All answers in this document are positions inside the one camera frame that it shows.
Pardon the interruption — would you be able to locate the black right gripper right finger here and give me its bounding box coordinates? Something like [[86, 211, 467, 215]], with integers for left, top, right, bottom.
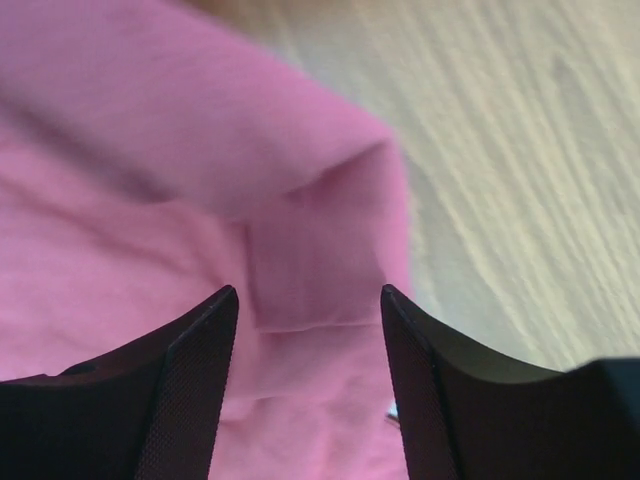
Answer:
[[381, 285, 639, 479]]

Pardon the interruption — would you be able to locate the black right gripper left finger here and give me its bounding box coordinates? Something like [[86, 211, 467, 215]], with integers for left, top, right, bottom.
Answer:
[[1, 286, 238, 479]]

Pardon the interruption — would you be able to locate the salmon pink t-shirt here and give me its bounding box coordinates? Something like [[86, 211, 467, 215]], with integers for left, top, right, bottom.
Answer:
[[1, 1, 409, 479]]

